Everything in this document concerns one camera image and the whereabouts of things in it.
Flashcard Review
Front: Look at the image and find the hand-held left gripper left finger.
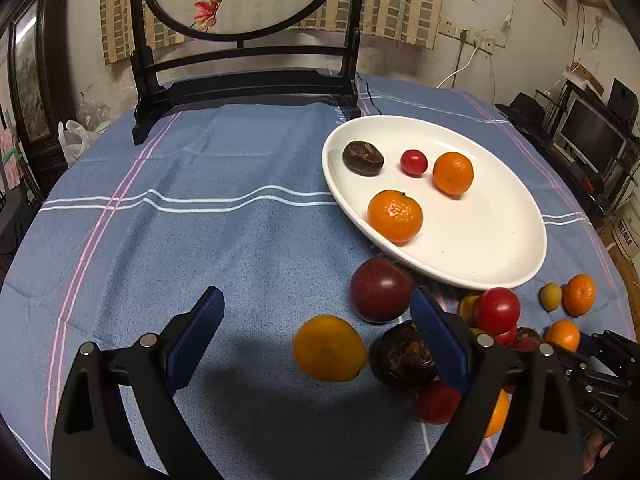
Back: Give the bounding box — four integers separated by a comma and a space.
50, 286, 226, 480

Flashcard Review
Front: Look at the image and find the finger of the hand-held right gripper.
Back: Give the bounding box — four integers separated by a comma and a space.
555, 347, 640, 397
591, 330, 640, 368

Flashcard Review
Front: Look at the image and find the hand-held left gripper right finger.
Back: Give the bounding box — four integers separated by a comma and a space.
409, 285, 586, 480

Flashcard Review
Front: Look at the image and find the dark brown wrinkled fruit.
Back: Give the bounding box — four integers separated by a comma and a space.
342, 141, 385, 177
369, 320, 443, 393

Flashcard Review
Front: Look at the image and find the small dark red fruit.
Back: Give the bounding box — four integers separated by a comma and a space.
510, 327, 543, 352

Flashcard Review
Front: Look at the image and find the purple red plum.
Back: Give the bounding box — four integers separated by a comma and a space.
349, 257, 416, 324

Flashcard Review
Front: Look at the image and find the small yellow green fruit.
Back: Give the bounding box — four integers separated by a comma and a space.
539, 282, 564, 312

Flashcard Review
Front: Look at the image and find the white oval plate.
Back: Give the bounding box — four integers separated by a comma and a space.
321, 115, 547, 292

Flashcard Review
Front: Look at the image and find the large yellow orange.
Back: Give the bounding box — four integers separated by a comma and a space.
293, 314, 368, 383

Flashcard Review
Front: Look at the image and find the person's right hand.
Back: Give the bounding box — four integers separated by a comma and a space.
581, 432, 615, 475

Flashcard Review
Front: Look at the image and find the blue striped tablecloth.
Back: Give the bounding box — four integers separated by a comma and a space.
0, 72, 623, 480

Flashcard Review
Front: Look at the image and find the brown cardboard box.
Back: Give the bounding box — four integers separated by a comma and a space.
597, 222, 621, 261

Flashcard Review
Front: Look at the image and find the white bucket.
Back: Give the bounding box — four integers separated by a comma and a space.
614, 215, 640, 261

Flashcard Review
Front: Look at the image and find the black metal computer rack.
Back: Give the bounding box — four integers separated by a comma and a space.
537, 87, 640, 211

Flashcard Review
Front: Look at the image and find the black computer monitor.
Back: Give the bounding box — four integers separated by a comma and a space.
557, 97, 628, 163

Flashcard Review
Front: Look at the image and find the white plastic bag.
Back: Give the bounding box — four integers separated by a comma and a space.
57, 119, 101, 166

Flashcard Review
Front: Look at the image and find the round embroidered screen black stand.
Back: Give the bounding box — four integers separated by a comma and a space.
131, 0, 362, 147

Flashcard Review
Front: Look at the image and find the black speaker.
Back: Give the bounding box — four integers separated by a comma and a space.
607, 78, 640, 123

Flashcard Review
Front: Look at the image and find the black bag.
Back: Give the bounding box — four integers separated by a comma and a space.
495, 92, 548, 128

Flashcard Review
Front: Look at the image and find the dark wooden cabinet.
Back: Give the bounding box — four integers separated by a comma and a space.
0, 0, 76, 206

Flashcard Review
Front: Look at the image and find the flat cardboard box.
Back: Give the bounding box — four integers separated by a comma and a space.
567, 60, 606, 96

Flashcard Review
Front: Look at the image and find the checked beige curtain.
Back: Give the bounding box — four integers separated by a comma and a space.
100, 0, 448, 66

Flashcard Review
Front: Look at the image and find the thin black cable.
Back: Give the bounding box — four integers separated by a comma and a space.
356, 74, 382, 117

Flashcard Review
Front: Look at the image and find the white cable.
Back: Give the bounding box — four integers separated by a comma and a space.
436, 47, 478, 90

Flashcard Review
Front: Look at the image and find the white wall power strip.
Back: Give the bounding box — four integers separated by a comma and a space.
460, 30, 496, 55

